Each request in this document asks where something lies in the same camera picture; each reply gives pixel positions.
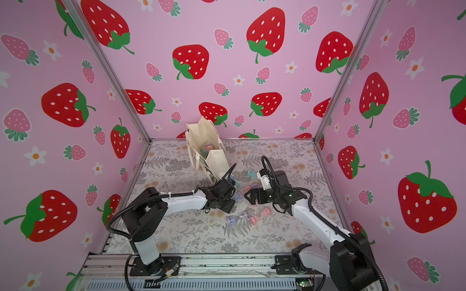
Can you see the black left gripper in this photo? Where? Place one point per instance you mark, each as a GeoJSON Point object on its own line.
{"type": "Point", "coordinates": [230, 206]}

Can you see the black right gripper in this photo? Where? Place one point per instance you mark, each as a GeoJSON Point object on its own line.
{"type": "Point", "coordinates": [257, 195]}

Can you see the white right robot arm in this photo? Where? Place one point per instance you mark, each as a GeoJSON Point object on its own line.
{"type": "Point", "coordinates": [350, 262]}

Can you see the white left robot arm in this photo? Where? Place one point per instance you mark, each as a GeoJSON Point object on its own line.
{"type": "Point", "coordinates": [145, 213]}

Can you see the lilac hourglass centre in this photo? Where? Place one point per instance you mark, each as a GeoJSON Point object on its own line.
{"type": "Point", "coordinates": [232, 220]}

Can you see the cream canvas tote bag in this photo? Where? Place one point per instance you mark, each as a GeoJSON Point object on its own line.
{"type": "Point", "coordinates": [206, 150]}

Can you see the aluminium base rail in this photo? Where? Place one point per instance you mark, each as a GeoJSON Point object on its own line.
{"type": "Point", "coordinates": [201, 272]}

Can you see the silver corner frame post right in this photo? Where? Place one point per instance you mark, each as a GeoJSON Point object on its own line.
{"type": "Point", "coordinates": [371, 23]}

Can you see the silver corner frame post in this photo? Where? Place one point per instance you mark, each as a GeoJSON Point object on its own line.
{"type": "Point", "coordinates": [78, 16]}
{"type": "Point", "coordinates": [371, 23]}

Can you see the silver corner frame post left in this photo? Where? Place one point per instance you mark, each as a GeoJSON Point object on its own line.
{"type": "Point", "coordinates": [78, 16]}

